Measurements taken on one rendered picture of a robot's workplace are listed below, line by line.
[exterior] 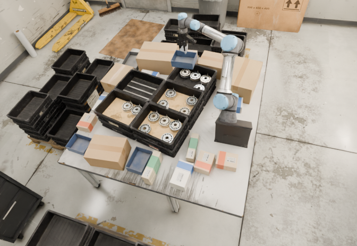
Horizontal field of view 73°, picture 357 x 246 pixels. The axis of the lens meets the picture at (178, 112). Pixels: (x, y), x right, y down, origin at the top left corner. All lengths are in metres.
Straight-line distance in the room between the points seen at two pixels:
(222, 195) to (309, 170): 1.31
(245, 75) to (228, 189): 1.05
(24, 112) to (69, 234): 1.58
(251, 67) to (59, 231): 2.19
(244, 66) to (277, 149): 1.08
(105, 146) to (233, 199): 1.08
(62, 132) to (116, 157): 1.30
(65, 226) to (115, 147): 0.77
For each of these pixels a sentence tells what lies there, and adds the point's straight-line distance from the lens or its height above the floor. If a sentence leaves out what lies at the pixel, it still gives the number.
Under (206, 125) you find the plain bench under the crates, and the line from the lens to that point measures 2.20.
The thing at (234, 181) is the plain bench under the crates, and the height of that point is 0.70.
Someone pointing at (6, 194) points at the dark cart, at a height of 0.56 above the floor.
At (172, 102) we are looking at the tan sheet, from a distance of 2.22.
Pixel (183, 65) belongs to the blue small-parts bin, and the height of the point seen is 1.10.
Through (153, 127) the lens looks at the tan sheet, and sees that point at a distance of 2.08.
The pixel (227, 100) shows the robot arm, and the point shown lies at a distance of 1.79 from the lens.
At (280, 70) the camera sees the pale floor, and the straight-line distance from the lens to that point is 3.84.
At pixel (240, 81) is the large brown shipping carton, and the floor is 0.90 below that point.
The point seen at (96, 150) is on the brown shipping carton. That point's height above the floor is 0.86.
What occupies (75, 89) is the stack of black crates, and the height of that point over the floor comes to 0.49.
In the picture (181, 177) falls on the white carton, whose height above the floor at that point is 0.79.
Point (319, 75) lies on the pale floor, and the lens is 3.93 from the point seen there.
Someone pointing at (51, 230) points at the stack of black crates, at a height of 0.49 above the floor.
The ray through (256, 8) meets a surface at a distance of 4.51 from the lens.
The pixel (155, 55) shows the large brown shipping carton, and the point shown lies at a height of 0.90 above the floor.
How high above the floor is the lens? 2.52
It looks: 52 degrees down
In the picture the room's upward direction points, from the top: 9 degrees counter-clockwise
